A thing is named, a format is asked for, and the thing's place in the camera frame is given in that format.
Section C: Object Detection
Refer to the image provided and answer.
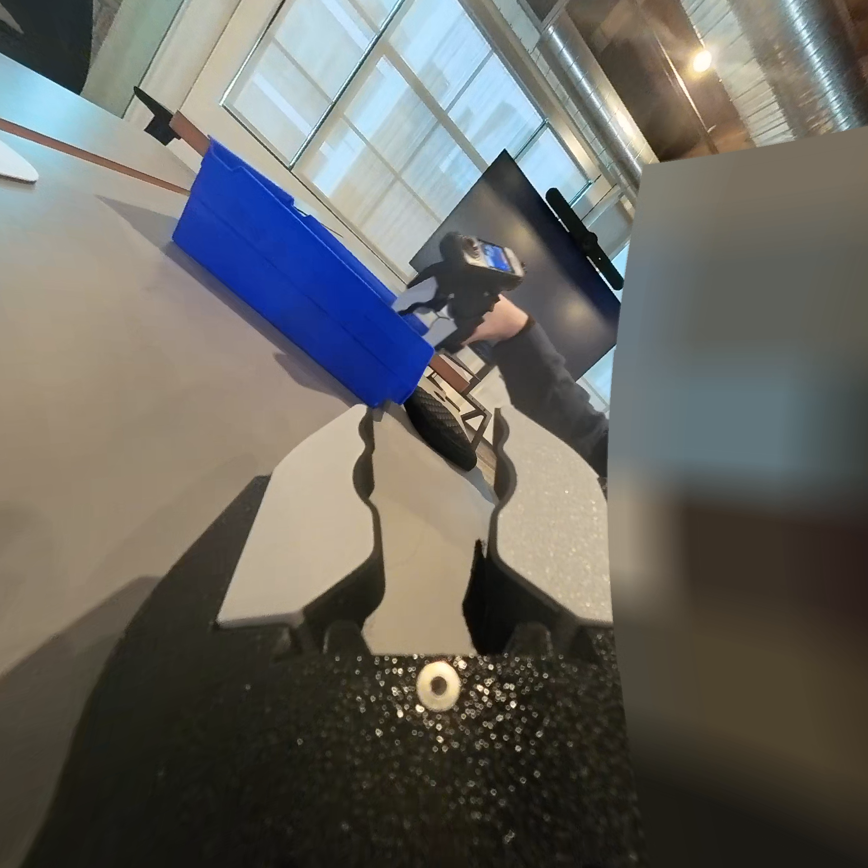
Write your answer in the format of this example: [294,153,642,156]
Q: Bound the blue plastic bin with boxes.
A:
[171,136,435,408]

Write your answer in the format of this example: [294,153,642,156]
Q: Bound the person's right forearm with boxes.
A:
[490,319,611,479]

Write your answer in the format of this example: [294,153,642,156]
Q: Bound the slim silver ventilation duct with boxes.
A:
[532,20,644,187]

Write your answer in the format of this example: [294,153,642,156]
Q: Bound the large paned window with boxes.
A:
[220,0,637,294]

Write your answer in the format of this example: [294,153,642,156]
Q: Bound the black display stand frame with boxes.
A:
[434,344,508,457]

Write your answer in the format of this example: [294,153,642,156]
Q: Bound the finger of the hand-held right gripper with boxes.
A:
[395,281,436,321]
[424,315,466,355]

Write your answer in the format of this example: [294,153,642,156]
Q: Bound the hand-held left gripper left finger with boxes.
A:
[216,406,389,628]

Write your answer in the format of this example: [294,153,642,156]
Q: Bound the person's right hand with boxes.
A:
[468,305,531,348]

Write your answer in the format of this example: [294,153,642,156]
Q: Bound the black camera bar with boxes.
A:
[546,188,625,291]

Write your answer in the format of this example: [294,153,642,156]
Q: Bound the black mat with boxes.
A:
[133,86,183,145]

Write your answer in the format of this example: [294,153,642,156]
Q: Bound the black rubber wheel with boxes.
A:
[405,387,480,472]

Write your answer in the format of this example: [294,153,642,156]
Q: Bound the large dark display screen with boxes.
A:
[410,149,621,382]

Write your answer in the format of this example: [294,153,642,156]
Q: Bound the white pad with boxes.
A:
[0,139,39,183]

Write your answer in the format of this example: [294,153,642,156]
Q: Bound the wide silver ventilation duct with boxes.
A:
[678,0,868,146]

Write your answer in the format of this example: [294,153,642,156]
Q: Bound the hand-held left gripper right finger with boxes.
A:
[483,406,615,626]

